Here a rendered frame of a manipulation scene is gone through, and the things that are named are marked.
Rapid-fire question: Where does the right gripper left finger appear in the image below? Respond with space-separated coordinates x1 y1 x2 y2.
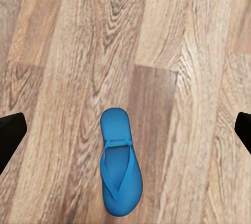
0 112 27 175

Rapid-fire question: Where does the sandal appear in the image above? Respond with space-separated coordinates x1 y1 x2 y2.
100 108 143 217

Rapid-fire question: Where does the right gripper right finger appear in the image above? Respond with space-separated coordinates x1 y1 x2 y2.
234 112 251 154

